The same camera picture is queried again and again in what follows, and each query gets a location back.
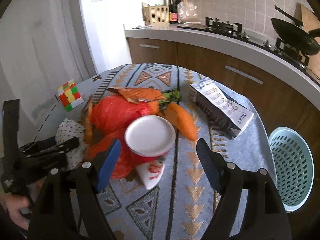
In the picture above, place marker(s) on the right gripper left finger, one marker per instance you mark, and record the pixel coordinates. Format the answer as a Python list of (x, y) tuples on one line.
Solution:
[(53, 217)]

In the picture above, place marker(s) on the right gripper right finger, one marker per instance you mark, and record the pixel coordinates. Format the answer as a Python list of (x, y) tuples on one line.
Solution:
[(264, 215)]

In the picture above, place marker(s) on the red white paper cup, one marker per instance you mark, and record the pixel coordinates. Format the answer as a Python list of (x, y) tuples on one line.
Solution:
[(150, 138)]

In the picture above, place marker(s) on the orange foil snack wrapper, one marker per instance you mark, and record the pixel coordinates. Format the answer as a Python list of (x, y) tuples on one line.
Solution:
[(136, 95)]

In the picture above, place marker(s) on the light blue trash basket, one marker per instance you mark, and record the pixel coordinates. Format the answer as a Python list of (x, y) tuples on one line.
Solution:
[(294, 167)]

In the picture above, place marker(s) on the wooden kitchen cabinet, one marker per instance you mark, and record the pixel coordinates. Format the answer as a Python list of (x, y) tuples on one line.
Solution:
[(277, 103)]

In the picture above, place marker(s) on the person's left hand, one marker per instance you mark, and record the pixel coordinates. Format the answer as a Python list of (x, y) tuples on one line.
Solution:
[(13, 204)]

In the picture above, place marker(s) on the patterned yellow chip wrapper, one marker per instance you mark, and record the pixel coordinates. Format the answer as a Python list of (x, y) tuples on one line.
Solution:
[(86, 118)]

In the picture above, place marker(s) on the rubik's cube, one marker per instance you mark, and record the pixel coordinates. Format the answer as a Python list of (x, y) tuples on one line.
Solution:
[(69, 95)]

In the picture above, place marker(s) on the red plastic bag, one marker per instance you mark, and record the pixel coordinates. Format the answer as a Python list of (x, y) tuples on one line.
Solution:
[(111, 116)]

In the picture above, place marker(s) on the white blue milk carton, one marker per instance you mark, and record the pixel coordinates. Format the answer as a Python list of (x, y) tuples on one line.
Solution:
[(231, 117)]

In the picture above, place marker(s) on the orange carrot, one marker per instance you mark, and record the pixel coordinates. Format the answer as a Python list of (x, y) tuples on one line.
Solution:
[(178, 117)]

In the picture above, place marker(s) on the patterned blue tablecloth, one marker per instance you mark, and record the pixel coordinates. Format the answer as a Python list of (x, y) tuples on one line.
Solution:
[(181, 205)]

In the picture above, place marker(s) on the green vegetable scrap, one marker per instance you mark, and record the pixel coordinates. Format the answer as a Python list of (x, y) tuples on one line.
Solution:
[(168, 97)]

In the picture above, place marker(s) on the black gas stove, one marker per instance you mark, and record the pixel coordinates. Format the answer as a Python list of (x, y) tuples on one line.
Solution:
[(279, 47)]

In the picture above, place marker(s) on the black wok pan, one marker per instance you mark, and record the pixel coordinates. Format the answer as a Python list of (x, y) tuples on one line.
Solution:
[(290, 33)]

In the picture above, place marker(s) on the beige utensil basket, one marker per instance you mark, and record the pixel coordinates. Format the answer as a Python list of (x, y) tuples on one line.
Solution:
[(155, 15)]

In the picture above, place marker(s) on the wooden cutting board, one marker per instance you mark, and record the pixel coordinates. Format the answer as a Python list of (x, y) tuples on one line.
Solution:
[(311, 27)]

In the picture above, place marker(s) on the dark soy sauce bottle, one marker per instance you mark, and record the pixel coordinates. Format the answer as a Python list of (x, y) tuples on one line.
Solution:
[(173, 15)]

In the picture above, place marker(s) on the clear plastic bag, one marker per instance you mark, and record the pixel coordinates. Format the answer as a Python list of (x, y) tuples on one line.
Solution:
[(187, 13)]

